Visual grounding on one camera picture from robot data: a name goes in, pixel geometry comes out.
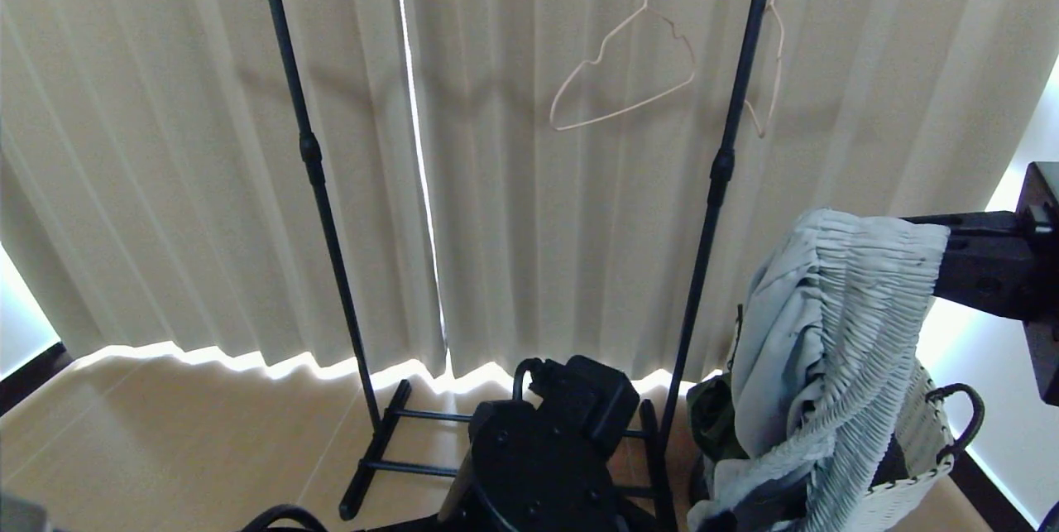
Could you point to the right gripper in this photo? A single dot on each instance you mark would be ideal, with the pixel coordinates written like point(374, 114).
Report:
point(1044, 309)

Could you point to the white laundry basket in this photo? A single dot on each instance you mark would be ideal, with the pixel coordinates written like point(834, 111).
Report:
point(918, 449)

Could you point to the pale grey shorts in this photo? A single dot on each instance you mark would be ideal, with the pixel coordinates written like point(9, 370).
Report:
point(827, 333)

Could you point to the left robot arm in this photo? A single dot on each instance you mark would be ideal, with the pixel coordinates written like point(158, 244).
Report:
point(529, 474)

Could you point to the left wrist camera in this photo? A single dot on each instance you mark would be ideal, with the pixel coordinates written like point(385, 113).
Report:
point(591, 404)

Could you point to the beige curtain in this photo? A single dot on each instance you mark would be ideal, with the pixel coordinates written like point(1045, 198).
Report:
point(165, 184)

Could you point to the green garment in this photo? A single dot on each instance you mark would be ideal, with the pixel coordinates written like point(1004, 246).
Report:
point(711, 424)

